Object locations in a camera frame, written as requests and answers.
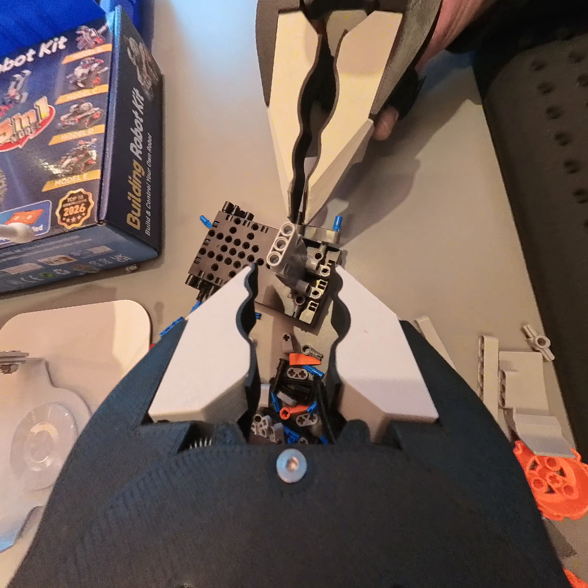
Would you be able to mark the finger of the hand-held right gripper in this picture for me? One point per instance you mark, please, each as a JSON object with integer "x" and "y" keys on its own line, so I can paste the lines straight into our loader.
{"x": 363, "y": 78}
{"x": 287, "y": 92}

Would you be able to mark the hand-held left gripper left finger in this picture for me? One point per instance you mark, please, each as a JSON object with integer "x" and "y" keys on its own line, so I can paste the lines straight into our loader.
{"x": 202, "y": 367}

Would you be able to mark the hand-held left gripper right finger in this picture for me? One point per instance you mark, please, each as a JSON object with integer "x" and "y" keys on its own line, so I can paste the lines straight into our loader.
{"x": 390, "y": 372}

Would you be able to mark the grey beam and connector assembly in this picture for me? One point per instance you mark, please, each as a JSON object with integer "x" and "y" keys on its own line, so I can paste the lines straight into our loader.
{"x": 289, "y": 257}

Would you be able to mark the pile of building pieces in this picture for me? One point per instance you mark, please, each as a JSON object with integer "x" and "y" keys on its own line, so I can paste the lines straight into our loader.
{"x": 551, "y": 482}

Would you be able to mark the person's right hand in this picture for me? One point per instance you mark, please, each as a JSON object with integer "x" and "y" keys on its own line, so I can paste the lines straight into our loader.
{"x": 385, "y": 125}

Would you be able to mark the grey cross axle connector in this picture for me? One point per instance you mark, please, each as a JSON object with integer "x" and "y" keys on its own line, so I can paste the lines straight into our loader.
{"x": 540, "y": 342}

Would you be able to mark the blue robot kit box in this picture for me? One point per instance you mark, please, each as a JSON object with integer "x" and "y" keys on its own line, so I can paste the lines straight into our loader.
{"x": 69, "y": 138}

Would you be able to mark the blue storage bin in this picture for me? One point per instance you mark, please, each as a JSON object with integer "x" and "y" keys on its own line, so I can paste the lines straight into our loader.
{"x": 46, "y": 13}

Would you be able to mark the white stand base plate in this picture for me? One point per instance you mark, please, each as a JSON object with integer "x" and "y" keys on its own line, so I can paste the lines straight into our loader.
{"x": 92, "y": 349}

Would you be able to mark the metal stand bracket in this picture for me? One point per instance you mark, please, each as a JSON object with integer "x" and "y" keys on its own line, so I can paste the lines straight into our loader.
{"x": 11, "y": 360}

